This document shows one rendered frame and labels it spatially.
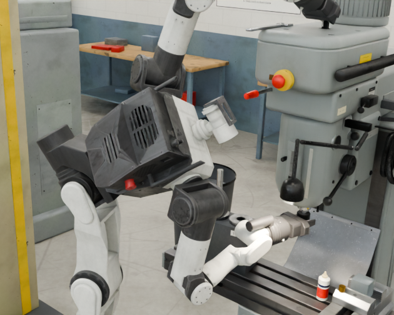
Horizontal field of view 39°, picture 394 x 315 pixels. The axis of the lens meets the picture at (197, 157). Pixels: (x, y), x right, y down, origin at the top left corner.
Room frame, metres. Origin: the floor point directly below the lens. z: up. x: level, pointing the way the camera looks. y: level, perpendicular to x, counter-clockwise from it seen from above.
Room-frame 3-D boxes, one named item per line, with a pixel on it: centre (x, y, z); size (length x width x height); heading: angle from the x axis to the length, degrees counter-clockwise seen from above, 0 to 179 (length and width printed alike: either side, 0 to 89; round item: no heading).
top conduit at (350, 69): (1.68, -0.51, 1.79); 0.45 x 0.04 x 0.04; 142
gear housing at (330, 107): (1.77, -0.40, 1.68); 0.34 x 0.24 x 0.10; 142
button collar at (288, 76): (1.55, -0.24, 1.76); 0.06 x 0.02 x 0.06; 52
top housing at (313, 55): (1.75, -0.39, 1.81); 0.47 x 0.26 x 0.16; 142
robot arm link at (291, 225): (1.68, -0.31, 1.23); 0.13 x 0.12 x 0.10; 37
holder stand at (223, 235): (1.92, -0.13, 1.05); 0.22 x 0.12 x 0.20; 61
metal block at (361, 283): (1.59, -0.57, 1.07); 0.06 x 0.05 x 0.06; 50
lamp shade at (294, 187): (1.55, -0.29, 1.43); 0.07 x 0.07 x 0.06
